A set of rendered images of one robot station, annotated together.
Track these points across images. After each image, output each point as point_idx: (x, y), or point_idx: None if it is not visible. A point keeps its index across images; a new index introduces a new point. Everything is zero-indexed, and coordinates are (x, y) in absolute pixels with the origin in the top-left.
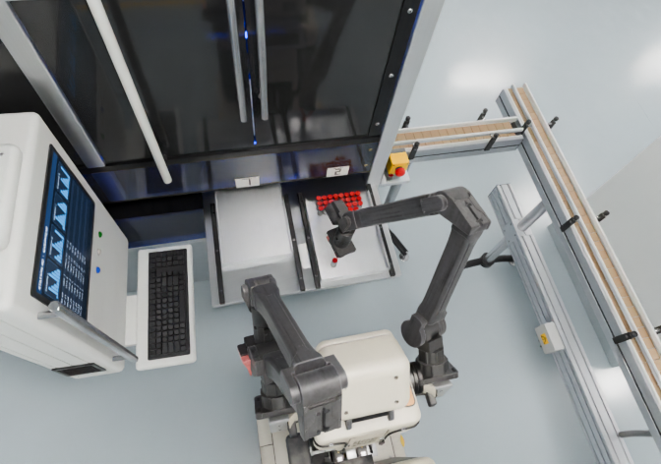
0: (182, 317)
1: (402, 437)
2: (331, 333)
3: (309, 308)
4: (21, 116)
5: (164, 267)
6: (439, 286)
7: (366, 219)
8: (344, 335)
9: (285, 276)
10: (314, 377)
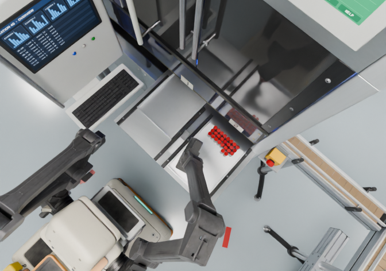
0: (101, 111)
1: None
2: (182, 188)
3: None
4: None
5: (121, 82)
6: (158, 250)
7: (187, 168)
8: (186, 195)
9: (156, 144)
10: None
